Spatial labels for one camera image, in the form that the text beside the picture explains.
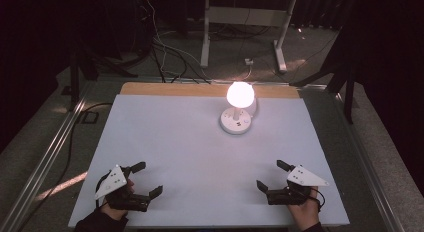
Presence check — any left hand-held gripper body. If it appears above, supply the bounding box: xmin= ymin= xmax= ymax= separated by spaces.
xmin=94 ymin=164 xmax=151 ymax=213

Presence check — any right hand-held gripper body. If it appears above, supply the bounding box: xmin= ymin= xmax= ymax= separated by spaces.
xmin=266 ymin=164 xmax=330 ymax=206

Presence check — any white round table lamp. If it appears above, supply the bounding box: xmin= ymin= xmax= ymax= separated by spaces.
xmin=218 ymin=80 xmax=259 ymax=136

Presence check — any person's left hand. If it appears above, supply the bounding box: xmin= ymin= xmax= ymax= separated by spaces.
xmin=100 ymin=179 xmax=136 ymax=222

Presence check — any person's right hand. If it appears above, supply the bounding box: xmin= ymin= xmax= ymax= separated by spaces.
xmin=287 ymin=187 xmax=321 ymax=232

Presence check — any white table mat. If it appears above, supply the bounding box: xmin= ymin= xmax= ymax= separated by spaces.
xmin=67 ymin=93 xmax=351 ymax=229

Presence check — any black floor socket plate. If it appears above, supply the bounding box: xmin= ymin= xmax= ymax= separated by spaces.
xmin=80 ymin=110 xmax=100 ymax=125

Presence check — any black stand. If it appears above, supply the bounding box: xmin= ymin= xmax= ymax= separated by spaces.
xmin=289 ymin=23 xmax=357 ymax=125
xmin=67 ymin=38 xmax=138 ymax=112

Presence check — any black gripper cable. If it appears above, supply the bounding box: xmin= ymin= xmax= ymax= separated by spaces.
xmin=309 ymin=187 xmax=327 ymax=212
xmin=94 ymin=177 xmax=108 ymax=210

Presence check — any black floor cable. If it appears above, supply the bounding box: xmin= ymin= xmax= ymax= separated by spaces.
xmin=19 ymin=101 xmax=115 ymax=232

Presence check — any metal floor rail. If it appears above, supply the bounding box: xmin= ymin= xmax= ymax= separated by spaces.
xmin=332 ymin=87 xmax=406 ymax=232
xmin=0 ymin=81 xmax=98 ymax=232

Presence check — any bundle of black cables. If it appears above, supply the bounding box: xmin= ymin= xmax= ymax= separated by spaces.
xmin=149 ymin=38 xmax=211 ymax=85

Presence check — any white cable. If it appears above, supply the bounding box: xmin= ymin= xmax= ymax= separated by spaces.
xmin=145 ymin=0 xmax=209 ymax=80

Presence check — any white metal desk frame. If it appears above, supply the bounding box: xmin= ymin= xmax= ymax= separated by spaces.
xmin=199 ymin=0 xmax=299 ymax=74

